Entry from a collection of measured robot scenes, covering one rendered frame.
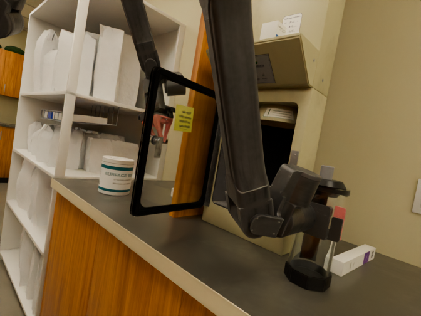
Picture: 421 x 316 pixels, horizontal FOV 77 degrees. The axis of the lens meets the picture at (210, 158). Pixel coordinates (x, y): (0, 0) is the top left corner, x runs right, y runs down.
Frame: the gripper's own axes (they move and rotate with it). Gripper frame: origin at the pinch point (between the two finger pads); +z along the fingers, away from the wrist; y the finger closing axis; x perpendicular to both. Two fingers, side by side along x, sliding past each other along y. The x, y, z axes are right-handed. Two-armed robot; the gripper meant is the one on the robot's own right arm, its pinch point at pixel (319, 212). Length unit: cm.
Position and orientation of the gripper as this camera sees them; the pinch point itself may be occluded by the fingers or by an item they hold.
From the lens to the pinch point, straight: 66.4
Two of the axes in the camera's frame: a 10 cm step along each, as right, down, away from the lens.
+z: 6.8, 0.8, 7.3
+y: -7.2, -1.5, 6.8
